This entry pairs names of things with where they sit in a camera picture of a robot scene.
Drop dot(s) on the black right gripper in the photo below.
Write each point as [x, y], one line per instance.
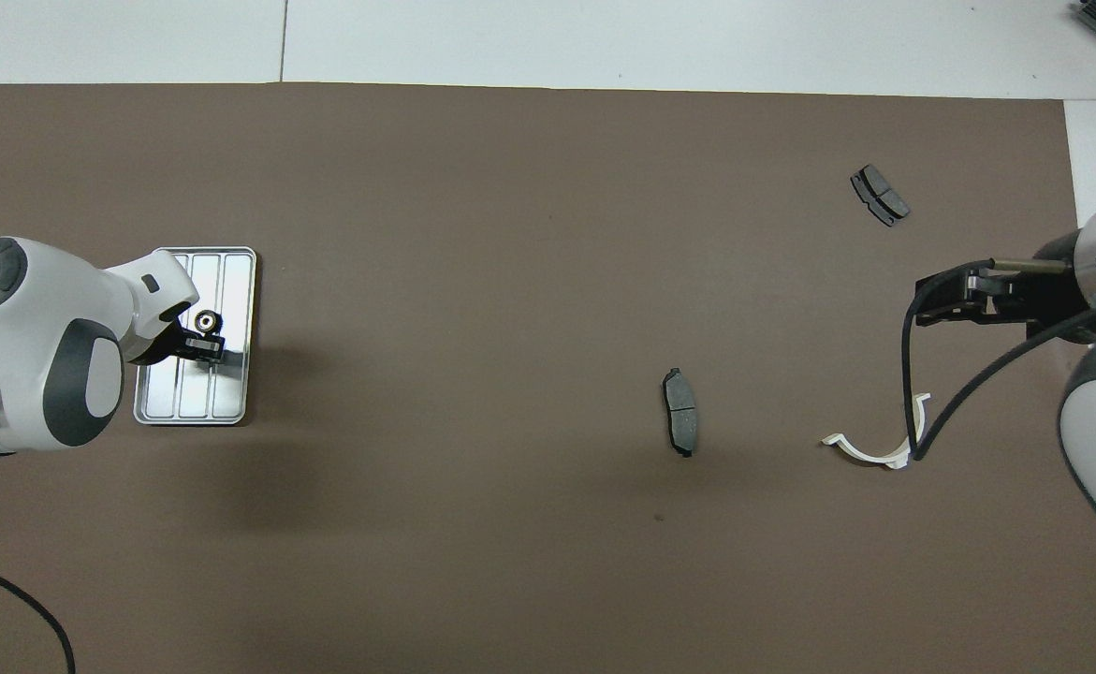
[1044, 295]

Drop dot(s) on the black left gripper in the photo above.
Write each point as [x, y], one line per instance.
[166, 342]

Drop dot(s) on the large black bearing gear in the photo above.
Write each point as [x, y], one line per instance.
[207, 322]

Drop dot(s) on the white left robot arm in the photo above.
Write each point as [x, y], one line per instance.
[33, 309]

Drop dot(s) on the silver metal tray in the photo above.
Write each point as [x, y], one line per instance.
[229, 393]

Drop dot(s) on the short dark grey brake pad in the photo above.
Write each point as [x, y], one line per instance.
[881, 195]

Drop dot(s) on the long dark grey brake pad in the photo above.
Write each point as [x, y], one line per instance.
[681, 417]

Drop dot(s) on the brown table mat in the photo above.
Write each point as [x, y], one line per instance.
[510, 281]

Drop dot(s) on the white curved plastic bracket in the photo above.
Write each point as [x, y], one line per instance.
[861, 452]

